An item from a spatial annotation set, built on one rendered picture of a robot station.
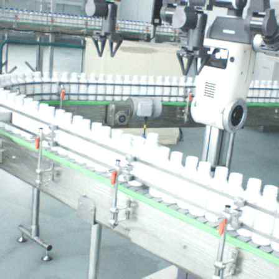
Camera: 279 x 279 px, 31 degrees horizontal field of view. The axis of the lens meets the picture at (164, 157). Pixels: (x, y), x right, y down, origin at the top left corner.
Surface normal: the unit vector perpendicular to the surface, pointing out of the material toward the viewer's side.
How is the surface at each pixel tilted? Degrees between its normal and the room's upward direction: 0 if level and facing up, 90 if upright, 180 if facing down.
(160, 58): 90
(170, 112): 90
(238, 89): 101
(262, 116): 89
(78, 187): 90
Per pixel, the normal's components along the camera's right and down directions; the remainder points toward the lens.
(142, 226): -0.68, 0.14
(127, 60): 0.47, 0.30
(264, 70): -0.87, 0.04
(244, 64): 0.72, 0.27
